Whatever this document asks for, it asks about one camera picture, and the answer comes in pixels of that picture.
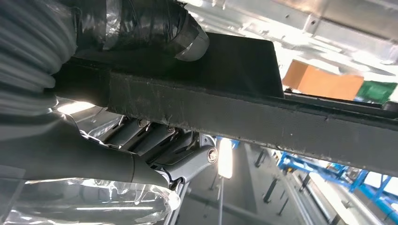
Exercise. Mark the blue steel shelf rack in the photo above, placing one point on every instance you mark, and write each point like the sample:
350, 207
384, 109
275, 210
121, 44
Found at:
289, 163

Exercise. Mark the brown cardboard box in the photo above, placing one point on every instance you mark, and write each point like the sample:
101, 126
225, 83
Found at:
320, 80

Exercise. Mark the stamped silver metal panel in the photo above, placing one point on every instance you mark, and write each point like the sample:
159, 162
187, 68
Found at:
342, 18

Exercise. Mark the green crate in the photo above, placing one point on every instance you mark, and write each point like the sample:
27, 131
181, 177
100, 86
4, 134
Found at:
376, 91

